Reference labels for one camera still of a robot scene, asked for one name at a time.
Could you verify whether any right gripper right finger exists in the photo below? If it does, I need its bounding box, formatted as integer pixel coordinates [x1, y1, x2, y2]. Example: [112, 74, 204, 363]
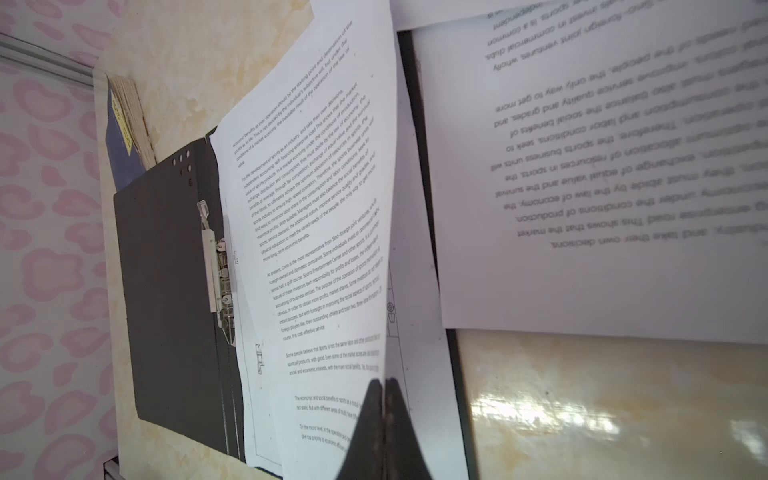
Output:
[383, 378, 432, 480]

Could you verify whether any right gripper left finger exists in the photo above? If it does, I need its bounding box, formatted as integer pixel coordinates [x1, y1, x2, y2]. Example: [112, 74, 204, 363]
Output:
[337, 379, 384, 480]

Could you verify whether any technical drawing paper sheet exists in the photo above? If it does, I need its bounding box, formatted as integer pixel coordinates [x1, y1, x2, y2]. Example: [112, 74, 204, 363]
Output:
[233, 71, 469, 479]

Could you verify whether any large text sheet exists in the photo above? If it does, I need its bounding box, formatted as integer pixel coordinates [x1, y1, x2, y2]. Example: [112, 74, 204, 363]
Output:
[211, 1, 397, 479]

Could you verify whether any text paper sheet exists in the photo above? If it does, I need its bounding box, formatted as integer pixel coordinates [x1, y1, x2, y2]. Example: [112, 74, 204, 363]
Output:
[413, 1, 767, 344]

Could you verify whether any blue booklet yellow label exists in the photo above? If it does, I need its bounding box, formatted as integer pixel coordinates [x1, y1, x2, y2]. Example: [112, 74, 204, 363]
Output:
[105, 75, 157, 191]

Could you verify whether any upper middle text sheet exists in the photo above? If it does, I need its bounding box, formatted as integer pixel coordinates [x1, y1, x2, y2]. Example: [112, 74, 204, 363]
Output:
[389, 0, 577, 32]

